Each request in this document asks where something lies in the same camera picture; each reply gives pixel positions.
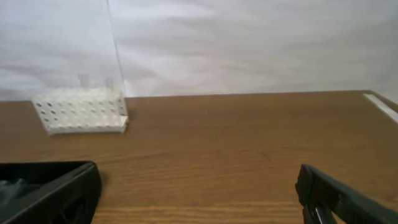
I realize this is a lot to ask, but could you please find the white test tube rack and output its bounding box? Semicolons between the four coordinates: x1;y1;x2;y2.
30;86;130;136

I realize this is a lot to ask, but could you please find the black tray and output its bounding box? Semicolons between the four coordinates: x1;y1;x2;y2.
0;161;91;215

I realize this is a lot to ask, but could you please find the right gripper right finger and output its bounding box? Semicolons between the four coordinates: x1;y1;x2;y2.
294;164;398;224

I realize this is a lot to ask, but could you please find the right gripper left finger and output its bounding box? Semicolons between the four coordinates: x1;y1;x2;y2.
0;162;103;224

